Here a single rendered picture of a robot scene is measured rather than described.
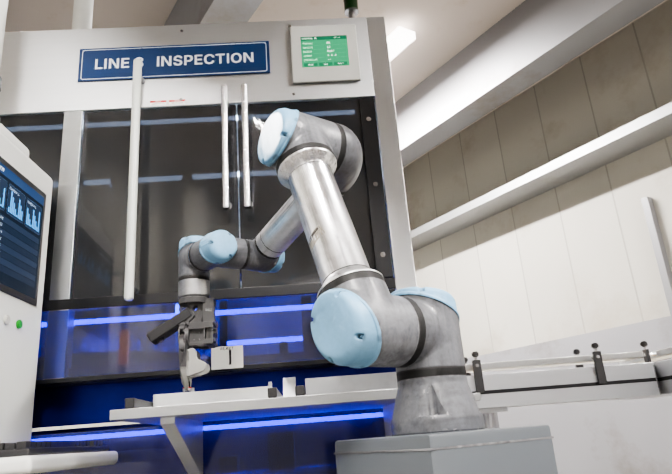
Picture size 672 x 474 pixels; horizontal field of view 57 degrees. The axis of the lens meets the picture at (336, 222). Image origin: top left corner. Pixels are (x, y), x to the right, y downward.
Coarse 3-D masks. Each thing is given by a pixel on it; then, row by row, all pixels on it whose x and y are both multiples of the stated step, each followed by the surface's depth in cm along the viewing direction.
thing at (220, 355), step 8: (216, 352) 166; (224, 352) 166; (232, 352) 166; (240, 352) 166; (216, 360) 165; (224, 360) 165; (232, 360) 165; (240, 360) 165; (216, 368) 164; (224, 368) 164
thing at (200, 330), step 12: (180, 300) 147; (192, 300) 146; (204, 300) 147; (192, 312) 147; (204, 312) 147; (180, 324) 144; (192, 324) 144; (204, 324) 144; (216, 324) 148; (192, 336) 144; (204, 336) 143; (216, 336) 150; (204, 348) 148
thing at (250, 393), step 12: (156, 396) 137; (168, 396) 137; (180, 396) 137; (192, 396) 137; (204, 396) 137; (216, 396) 137; (228, 396) 137; (240, 396) 137; (252, 396) 137; (264, 396) 137
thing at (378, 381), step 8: (336, 376) 128; (344, 376) 128; (352, 376) 128; (360, 376) 128; (368, 376) 128; (376, 376) 128; (384, 376) 128; (392, 376) 128; (312, 384) 127; (320, 384) 127; (328, 384) 128; (336, 384) 128; (344, 384) 128; (352, 384) 128; (360, 384) 128; (368, 384) 128; (376, 384) 128; (384, 384) 128; (392, 384) 128; (312, 392) 127; (320, 392) 127; (328, 392) 127; (336, 392) 127
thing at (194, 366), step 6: (192, 348) 143; (192, 354) 143; (192, 360) 142; (198, 360) 142; (192, 366) 142; (198, 366) 142; (204, 366) 142; (180, 372) 141; (186, 372) 141; (192, 372) 141; (198, 372) 141; (186, 378) 141; (186, 384) 141
